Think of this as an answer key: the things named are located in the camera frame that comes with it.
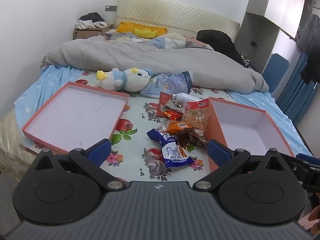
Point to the white blue plush toy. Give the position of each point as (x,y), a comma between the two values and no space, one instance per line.
(130,80)

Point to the patterned pillow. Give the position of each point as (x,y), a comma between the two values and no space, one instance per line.
(167,41)

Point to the red clear snack bag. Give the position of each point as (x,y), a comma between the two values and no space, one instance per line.
(196,113)

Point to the yellow pillow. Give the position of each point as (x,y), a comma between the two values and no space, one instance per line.
(142,31)

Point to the orange snack packet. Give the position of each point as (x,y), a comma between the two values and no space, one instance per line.
(174,127)

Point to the dark brown snack bag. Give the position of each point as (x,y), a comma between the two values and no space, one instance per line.
(189,140)

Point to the blue curtain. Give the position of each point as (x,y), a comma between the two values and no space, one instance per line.
(297,95)

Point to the grey nut packet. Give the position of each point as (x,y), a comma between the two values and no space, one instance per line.
(175,105)

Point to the black clothing pile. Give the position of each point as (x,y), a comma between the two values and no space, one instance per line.
(221,43)

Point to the fruit print bed sheet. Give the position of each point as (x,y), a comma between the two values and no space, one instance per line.
(130,143)

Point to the cardboard box with clothes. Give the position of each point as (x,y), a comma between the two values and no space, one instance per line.
(90,25)

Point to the pink box lid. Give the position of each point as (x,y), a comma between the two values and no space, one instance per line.
(76,116)

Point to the blue white snack bag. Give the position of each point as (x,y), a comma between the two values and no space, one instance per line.
(173,154)

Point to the pink cardboard box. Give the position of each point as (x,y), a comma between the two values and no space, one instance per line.
(239,126)

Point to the grey wall cabinet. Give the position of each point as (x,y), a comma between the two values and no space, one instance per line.
(267,28)

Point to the blue chair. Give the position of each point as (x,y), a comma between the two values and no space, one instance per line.
(275,71)

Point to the white bottle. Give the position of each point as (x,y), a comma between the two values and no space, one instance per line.
(184,97)

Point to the cream padded headboard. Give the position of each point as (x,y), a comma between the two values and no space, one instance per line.
(176,17)

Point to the grey duvet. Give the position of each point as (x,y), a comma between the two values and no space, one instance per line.
(210,69)

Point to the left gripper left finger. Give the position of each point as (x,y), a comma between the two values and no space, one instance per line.
(63,188)

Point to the red candy packet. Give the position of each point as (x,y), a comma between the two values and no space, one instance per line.
(170,114)

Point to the person's right hand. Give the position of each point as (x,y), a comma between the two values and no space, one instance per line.
(314,215)

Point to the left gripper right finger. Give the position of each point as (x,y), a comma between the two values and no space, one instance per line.
(256,189)

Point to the red flat packet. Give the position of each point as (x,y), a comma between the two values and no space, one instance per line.
(164,98)

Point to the hanging dark clothes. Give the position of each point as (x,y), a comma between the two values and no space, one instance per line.
(308,42)

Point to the blue floral bag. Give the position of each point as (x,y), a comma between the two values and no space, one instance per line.
(172,83)

